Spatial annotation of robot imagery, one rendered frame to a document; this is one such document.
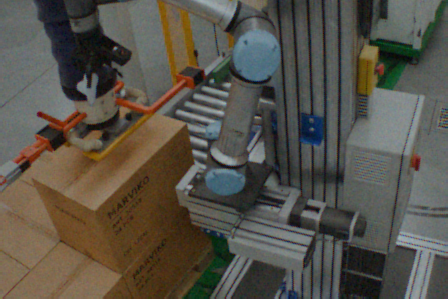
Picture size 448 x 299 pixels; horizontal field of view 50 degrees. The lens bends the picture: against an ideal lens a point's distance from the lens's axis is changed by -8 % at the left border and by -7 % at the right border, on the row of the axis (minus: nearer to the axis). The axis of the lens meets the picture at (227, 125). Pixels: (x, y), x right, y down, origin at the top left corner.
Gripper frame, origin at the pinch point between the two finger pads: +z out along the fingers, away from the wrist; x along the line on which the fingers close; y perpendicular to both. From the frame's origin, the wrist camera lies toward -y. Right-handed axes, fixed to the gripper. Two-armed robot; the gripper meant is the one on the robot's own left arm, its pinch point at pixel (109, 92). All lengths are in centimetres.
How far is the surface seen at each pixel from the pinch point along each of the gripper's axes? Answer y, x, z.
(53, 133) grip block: 45, -9, 32
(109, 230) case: 26, -4, 72
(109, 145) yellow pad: 31, -23, 45
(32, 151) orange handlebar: 46, 2, 32
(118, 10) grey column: 126, -152, 55
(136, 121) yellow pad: 29, -39, 44
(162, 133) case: 26, -50, 58
